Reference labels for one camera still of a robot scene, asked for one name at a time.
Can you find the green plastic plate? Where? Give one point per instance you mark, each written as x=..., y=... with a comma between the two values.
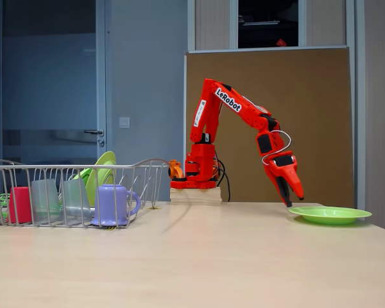
x=81, y=176
x=330, y=214
x=102, y=174

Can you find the purple plastic mug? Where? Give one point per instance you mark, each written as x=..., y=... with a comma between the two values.
x=112, y=205

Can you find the grey translucent plastic cup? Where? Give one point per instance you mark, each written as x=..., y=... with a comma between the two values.
x=74, y=199
x=45, y=199

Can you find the red plastic cup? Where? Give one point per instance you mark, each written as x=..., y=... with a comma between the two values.
x=20, y=205

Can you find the red-orange LeRobot robot arm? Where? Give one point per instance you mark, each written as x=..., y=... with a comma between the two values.
x=208, y=112

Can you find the brown partition board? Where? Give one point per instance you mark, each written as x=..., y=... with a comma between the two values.
x=308, y=96

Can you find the wooden base block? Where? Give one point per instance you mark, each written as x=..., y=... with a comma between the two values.
x=195, y=195

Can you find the orange table clamp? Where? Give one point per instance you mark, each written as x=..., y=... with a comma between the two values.
x=176, y=171

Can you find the small red object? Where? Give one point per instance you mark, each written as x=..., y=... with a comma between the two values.
x=280, y=42

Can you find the grey open tambour cabinet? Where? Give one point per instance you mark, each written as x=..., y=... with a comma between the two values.
x=211, y=22

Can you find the yellow black striped tape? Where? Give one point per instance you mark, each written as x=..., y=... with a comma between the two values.
x=109, y=228

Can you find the grey glass door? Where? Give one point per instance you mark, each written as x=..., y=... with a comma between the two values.
x=51, y=80

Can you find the white light switch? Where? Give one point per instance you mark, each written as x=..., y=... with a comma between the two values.
x=124, y=122

